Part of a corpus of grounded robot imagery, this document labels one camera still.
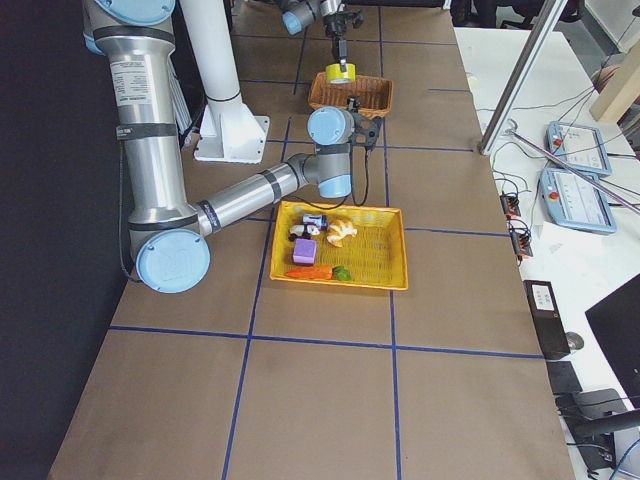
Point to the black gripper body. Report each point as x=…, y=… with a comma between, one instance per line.
x=354, y=104
x=336, y=30

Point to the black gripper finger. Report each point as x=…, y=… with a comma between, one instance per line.
x=339, y=52

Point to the yellow-green tape roll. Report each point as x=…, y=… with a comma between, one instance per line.
x=337, y=79

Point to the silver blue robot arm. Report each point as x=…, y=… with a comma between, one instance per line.
x=298, y=15
x=168, y=233

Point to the brown wicker basket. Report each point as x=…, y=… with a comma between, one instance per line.
x=375, y=94

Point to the yellow woven plastic basket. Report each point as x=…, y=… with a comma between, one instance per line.
x=375, y=257

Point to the small blue white can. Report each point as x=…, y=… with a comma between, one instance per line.
x=320, y=221

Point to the toy bread croissant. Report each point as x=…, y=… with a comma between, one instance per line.
x=338, y=230

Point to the black white toy cow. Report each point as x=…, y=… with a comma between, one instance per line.
x=304, y=231

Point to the purple foam block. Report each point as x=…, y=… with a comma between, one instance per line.
x=304, y=252

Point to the orange toy carrot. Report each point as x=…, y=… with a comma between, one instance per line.
x=320, y=272

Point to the upper orange black connector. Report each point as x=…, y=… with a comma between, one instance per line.
x=510, y=205

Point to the orange black connector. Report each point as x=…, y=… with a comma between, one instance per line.
x=510, y=205
x=521, y=242

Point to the lower orange black connector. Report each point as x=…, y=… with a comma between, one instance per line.
x=521, y=242

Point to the upper teach pendant tablet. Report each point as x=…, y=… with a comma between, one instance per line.
x=580, y=146

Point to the teach pendant tablet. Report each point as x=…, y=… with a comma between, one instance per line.
x=573, y=203
x=580, y=146

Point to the lower teach pendant tablet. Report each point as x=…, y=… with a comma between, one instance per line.
x=573, y=203

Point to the wooden board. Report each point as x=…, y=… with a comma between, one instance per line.
x=618, y=88

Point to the black rectangular box device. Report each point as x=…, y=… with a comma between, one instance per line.
x=546, y=318

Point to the black monitor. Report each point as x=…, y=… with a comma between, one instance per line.
x=614, y=321

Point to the black monitor stand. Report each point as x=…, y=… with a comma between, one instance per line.
x=603, y=429

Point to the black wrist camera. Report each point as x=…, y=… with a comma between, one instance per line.
x=368, y=131

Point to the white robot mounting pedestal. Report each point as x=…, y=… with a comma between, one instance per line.
x=229, y=132

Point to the aluminium frame post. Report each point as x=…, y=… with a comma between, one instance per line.
x=549, y=15

